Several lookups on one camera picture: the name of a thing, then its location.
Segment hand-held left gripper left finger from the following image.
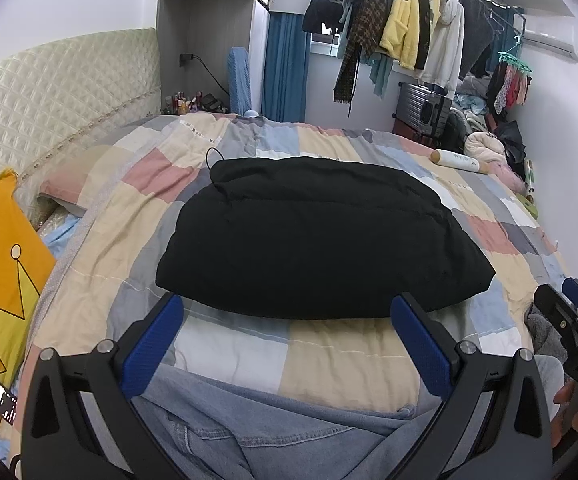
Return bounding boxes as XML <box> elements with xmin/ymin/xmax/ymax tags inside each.
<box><xmin>19</xmin><ymin>292</ymin><xmax>190</xmax><ymax>480</ymax></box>

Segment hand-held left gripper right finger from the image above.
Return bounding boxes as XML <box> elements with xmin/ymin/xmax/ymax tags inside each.
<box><xmin>390</xmin><ymin>291</ymin><xmax>554</xmax><ymax>480</ymax></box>

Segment black padded jacket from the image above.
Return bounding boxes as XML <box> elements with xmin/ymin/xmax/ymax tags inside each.
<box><xmin>155</xmin><ymin>156</ymin><xmax>496</xmax><ymax>320</ymax></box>

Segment pile of clothes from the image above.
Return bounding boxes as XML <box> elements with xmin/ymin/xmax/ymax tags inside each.
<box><xmin>444</xmin><ymin>77</ymin><xmax>500</xmax><ymax>156</ymax></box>

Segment teal hanger with small clothes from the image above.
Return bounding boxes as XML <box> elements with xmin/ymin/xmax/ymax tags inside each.
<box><xmin>486</xmin><ymin>50</ymin><xmax>534</xmax><ymax>116</ymax></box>

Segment dark hanging clothes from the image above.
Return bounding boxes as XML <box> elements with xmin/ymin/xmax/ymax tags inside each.
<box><xmin>459</xmin><ymin>0</ymin><xmax>497</xmax><ymax>81</ymax></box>

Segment person's right hand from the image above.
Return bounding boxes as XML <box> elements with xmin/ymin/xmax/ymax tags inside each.
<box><xmin>553</xmin><ymin>381</ymin><xmax>578</xmax><ymax>441</ymax></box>

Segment light grey cloth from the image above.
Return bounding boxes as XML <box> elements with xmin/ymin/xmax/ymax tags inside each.
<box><xmin>534</xmin><ymin>355</ymin><xmax>567</xmax><ymax>421</ymax></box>

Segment patchwork checked blanket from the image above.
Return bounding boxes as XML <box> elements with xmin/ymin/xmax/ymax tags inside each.
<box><xmin>19</xmin><ymin>112</ymin><xmax>577</xmax><ymax>441</ymax></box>

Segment green white bag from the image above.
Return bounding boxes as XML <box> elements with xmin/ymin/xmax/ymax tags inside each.
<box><xmin>521</xmin><ymin>160</ymin><xmax>540</xmax><ymax>218</ymax></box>

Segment pink cloth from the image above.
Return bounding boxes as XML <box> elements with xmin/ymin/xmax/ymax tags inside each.
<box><xmin>489</xmin><ymin>160</ymin><xmax>527</xmax><ymax>193</ymax></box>

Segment light blue bedsheet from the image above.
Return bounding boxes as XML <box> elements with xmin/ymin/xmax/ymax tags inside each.
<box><xmin>36</xmin><ymin>212</ymin><xmax>80</xmax><ymax>261</ymax></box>

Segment blue denim jeans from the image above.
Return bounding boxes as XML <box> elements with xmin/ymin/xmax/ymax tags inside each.
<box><xmin>76</xmin><ymin>362</ymin><xmax>450</xmax><ymax>480</ymax></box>

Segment yellow crown print pillow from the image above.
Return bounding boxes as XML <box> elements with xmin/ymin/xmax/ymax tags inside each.
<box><xmin>0</xmin><ymin>167</ymin><xmax>58</xmax><ymax>443</ymax></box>

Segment white bolster pillow brown ends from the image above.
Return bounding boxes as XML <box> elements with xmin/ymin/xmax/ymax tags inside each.
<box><xmin>430</xmin><ymin>149</ymin><xmax>490</xmax><ymax>173</ymax></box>

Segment cream plush cushion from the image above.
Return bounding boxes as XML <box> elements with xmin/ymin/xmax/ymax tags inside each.
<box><xmin>465</xmin><ymin>132</ymin><xmax>510</xmax><ymax>163</ymax></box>

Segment pink grey pillow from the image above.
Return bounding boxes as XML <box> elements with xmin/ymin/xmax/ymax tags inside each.
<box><xmin>38</xmin><ymin>145</ymin><xmax>120</xmax><ymax>211</ymax></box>

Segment grey suitcase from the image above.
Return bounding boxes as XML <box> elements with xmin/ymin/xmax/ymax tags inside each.
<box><xmin>394</xmin><ymin>81</ymin><xmax>452</xmax><ymax>146</ymax></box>

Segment group of cosmetic bottles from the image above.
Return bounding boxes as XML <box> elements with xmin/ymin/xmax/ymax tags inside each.
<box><xmin>161</xmin><ymin>89</ymin><xmax>204</xmax><ymax>116</ymax></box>

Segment white air conditioner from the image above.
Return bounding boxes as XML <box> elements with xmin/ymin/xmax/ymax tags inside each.
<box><xmin>521</xmin><ymin>27</ymin><xmax>578</xmax><ymax>63</ymax></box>

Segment cream quilted headboard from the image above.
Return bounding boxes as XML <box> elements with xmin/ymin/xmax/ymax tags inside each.
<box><xmin>0</xmin><ymin>27</ymin><xmax>162</xmax><ymax>196</ymax></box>

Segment teal hanging cloth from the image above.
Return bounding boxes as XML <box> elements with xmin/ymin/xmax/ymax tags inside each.
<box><xmin>369</xmin><ymin>52</ymin><xmax>394</xmax><ymax>101</ymax></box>

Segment white hoodie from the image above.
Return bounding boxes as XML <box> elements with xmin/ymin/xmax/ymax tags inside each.
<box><xmin>417</xmin><ymin>0</ymin><xmax>466</xmax><ymax>92</ymax></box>

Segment blue curtain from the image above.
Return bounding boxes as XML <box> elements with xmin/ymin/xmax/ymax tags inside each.
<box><xmin>263</xmin><ymin>11</ymin><xmax>310</xmax><ymax>123</ymax></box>

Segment yellow fleece jacket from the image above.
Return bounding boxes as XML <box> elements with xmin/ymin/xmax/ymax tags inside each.
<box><xmin>380</xmin><ymin>0</ymin><xmax>442</xmax><ymax>70</ymax></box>

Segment brown plaid scarf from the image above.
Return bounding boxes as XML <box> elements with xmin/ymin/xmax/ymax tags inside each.
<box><xmin>333</xmin><ymin>0</ymin><xmax>392</xmax><ymax>106</ymax></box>

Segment black wall charger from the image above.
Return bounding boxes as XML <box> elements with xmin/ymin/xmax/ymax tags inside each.
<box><xmin>180</xmin><ymin>52</ymin><xmax>230</xmax><ymax>106</ymax></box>

